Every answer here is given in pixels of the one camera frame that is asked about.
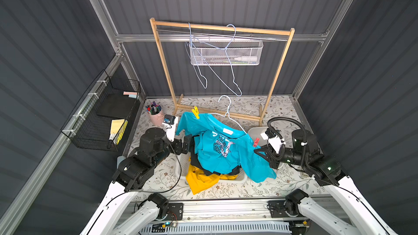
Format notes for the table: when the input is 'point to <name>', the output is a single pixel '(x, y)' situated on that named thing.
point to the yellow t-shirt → (198, 181)
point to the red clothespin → (256, 142)
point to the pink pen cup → (155, 112)
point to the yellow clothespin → (196, 112)
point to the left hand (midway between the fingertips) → (180, 133)
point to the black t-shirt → (194, 162)
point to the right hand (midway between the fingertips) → (259, 150)
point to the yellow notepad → (117, 128)
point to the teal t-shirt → (222, 149)
